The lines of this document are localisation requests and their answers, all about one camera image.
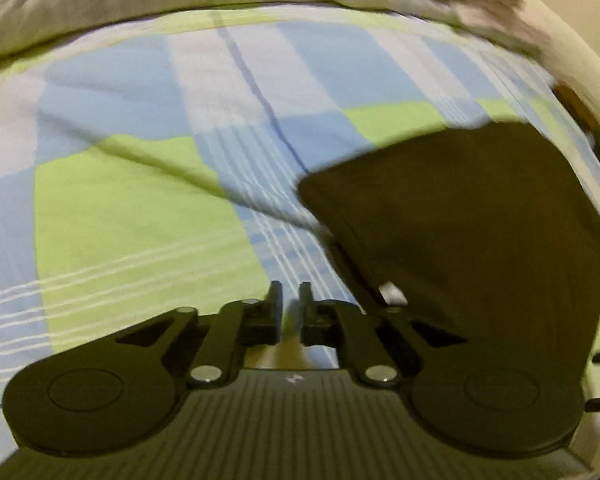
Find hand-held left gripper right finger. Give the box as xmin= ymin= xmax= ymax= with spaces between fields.
xmin=299 ymin=282 xmax=468 ymax=388

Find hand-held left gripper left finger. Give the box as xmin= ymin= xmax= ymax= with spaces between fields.
xmin=115 ymin=282 xmax=283 ymax=388

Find dark brown t-shirt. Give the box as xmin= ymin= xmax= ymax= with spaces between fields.
xmin=298 ymin=121 xmax=600 ymax=386

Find checked blue green bed sheet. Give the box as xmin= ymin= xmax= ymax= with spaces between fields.
xmin=0 ymin=7 xmax=600 ymax=463

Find brown wooden object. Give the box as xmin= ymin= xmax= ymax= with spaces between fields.
xmin=554 ymin=82 xmax=600 ymax=132

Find cream cushion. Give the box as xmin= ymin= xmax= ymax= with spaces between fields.
xmin=522 ymin=0 xmax=600 ymax=126

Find grey quilt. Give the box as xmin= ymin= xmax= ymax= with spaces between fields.
xmin=0 ymin=0 xmax=481 ymax=68

